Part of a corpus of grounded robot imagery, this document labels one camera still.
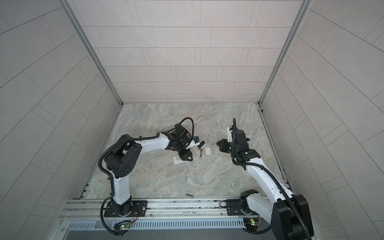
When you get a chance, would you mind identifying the red white remote control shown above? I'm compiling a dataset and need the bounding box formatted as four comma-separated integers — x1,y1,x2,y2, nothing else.
173,155,194,165

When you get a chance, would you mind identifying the black battery cover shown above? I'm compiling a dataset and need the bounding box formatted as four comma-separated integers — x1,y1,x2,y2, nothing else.
198,141,205,149

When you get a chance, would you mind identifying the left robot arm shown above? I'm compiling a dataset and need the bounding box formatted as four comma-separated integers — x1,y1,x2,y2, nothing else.
98,124,201,207

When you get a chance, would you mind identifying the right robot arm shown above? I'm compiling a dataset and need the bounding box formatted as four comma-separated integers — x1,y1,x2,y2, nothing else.
217,126,314,240

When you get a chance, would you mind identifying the right circuit board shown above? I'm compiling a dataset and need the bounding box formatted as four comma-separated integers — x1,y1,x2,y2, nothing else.
243,218,263,233

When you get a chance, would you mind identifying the circuit board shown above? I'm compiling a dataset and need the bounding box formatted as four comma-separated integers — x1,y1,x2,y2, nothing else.
243,218,263,233
114,220,134,231

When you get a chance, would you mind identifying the left circuit board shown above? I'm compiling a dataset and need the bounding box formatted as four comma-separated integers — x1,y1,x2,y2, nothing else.
114,220,134,231

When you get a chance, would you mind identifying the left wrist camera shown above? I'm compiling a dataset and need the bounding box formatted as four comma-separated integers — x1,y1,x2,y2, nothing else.
186,136,200,149

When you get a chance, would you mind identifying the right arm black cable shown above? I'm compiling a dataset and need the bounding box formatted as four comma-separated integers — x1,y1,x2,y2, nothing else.
230,117,313,240

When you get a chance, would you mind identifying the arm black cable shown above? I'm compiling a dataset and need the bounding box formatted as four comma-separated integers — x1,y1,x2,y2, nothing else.
97,116,195,181
230,117,313,240

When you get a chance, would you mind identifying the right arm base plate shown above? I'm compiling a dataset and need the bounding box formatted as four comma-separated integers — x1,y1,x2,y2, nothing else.
219,198,259,216

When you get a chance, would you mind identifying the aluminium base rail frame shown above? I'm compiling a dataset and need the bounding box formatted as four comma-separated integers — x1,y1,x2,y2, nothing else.
59,197,256,221

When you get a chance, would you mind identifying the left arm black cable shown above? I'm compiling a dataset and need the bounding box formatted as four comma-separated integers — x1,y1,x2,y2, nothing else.
97,116,195,181

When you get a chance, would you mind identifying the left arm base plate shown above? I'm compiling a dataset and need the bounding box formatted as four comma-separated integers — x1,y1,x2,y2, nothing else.
104,200,148,218

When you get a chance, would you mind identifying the aluminium corner post right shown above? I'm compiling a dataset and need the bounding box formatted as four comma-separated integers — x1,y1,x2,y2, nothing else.
258,0,312,106

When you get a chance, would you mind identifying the aluminium corner post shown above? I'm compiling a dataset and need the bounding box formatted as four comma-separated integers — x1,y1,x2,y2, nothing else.
258,0,312,106
58,0,124,107

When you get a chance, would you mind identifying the aluminium corner post left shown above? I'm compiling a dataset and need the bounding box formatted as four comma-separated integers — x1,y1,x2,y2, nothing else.
58,0,124,107

